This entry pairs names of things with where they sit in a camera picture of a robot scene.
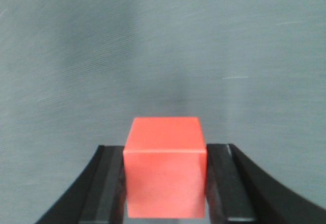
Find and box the red magnetic cube block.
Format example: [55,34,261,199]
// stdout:
[123,117,207,219]

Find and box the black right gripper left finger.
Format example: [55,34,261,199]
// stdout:
[37,145,126,223]

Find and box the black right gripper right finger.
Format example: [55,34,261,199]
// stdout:
[206,144,325,223]

